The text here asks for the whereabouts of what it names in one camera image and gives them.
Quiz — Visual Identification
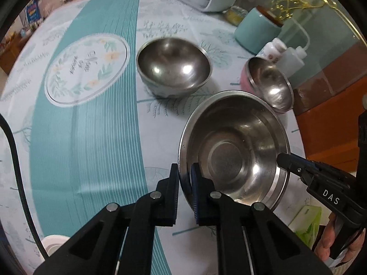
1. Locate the large flat-bottomed steel bowl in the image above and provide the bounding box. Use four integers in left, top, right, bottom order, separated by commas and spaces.
178, 90, 291, 211

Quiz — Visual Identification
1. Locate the person's right hand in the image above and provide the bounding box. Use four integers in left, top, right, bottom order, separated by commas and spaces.
314, 220, 367, 267

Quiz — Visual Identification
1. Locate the white round container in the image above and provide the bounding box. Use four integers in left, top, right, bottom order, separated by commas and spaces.
42, 234, 71, 260

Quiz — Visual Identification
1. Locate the teal tree-print tablecloth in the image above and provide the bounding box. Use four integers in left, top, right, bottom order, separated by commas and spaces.
0, 0, 324, 275

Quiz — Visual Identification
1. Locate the teal canister with brown lid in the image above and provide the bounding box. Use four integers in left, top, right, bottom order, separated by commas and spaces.
234, 5, 284, 54

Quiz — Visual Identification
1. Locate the wooden television cabinet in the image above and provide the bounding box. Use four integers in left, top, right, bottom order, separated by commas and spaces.
0, 20, 32, 75

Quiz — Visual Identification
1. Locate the blue printed box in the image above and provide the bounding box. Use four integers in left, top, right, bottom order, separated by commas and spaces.
25, 0, 41, 23

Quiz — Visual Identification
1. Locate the pink bowl with steel lining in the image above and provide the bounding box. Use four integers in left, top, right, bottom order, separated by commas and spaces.
240, 56, 295, 113

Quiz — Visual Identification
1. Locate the clear squeeze bottle with tube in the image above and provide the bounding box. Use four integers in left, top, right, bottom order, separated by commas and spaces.
277, 20, 311, 78

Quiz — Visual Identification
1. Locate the black cable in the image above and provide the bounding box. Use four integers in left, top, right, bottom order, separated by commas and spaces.
0, 114, 46, 261

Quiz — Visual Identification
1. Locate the green tissue packet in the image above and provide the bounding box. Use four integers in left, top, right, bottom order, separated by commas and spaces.
287, 206, 323, 250

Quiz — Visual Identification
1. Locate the steel bowl with patterned outside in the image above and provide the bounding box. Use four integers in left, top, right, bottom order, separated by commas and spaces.
136, 37, 212, 98

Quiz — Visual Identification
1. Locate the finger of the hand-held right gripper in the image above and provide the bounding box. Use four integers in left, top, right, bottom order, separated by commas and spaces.
276, 153, 319, 175
298, 172, 314, 189

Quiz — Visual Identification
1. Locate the white pill bottle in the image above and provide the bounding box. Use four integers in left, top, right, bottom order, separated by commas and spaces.
255, 38, 287, 65

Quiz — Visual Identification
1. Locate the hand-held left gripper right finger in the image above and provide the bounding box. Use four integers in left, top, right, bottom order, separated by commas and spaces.
191, 163, 333, 275

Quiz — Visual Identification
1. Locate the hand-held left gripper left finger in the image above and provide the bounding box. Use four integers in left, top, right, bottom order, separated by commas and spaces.
34, 163, 180, 275

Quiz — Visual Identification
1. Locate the yellow glass jar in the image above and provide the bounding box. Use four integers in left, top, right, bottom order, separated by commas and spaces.
225, 5, 248, 25

